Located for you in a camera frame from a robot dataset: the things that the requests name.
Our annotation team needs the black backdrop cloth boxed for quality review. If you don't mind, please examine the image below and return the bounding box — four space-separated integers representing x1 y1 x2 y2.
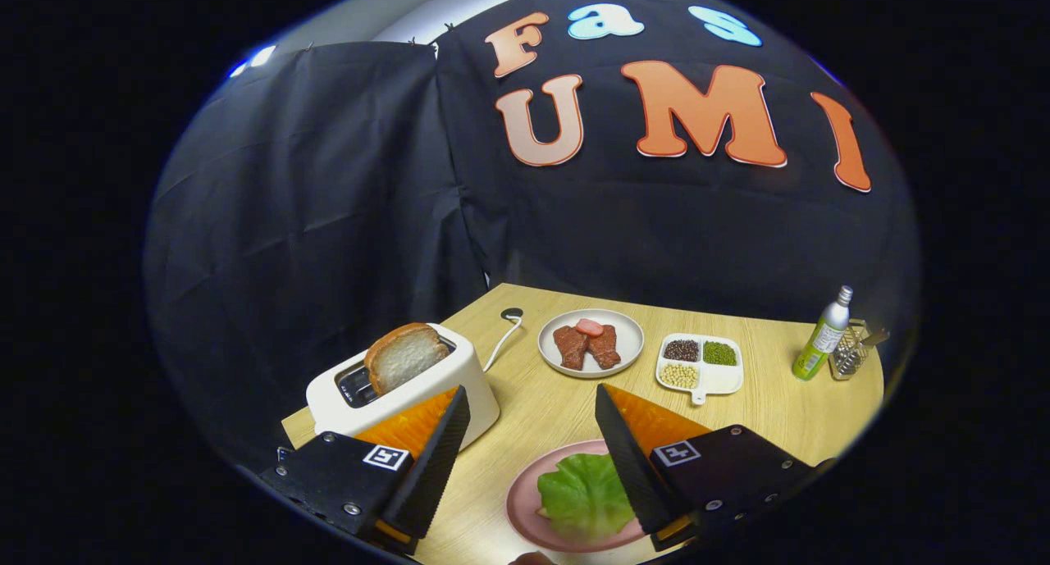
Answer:
144 0 921 476

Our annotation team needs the toasted bread slice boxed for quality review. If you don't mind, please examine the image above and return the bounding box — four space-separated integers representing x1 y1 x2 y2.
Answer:
364 322 450 396

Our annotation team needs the white toaster cable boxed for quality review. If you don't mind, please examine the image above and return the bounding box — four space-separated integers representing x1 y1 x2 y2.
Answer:
484 312 523 373

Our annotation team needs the white divided dish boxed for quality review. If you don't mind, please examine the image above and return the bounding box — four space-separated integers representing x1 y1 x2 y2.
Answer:
655 332 745 406

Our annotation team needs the brown meat piece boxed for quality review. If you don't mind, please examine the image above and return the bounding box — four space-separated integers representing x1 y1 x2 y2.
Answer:
553 326 590 371
587 326 622 370

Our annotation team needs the white toaster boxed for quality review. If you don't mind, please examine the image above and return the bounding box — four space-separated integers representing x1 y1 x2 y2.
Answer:
306 323 501 451

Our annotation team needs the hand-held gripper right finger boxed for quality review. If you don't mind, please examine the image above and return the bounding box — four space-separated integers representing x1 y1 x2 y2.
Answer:
595 383 829 552

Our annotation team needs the green bottle with silver top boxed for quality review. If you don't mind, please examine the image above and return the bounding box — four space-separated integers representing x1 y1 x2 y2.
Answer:
792 285 854 382

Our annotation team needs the pink round plate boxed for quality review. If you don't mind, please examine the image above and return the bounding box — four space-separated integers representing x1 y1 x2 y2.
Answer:
505 440 649 554

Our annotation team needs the metal wire holder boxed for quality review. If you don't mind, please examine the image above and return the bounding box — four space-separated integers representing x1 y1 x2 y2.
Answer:
829 319 879 382

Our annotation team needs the green lettuce leaf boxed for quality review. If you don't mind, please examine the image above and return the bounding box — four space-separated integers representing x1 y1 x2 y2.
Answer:
537 453 637 541

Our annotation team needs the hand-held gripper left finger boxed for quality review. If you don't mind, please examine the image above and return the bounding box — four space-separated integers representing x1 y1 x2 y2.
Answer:
261 385 472 556

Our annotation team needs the beige round plate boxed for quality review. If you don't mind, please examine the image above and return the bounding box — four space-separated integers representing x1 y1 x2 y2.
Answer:
538 308 646 379

